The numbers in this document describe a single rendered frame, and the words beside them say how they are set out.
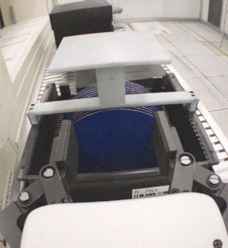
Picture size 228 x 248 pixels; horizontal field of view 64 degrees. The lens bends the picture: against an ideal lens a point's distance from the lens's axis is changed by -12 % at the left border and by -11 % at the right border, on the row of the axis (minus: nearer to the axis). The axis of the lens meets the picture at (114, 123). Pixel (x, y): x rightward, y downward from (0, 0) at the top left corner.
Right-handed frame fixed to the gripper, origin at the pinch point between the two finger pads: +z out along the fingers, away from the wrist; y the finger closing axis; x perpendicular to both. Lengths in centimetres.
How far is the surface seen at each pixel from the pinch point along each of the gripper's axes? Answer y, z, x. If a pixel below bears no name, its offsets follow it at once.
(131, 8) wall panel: 56, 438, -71
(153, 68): 14, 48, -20
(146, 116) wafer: 4.6, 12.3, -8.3
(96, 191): -2.8, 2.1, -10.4
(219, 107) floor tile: 102, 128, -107
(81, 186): -4.4, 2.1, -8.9
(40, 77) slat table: -31, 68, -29
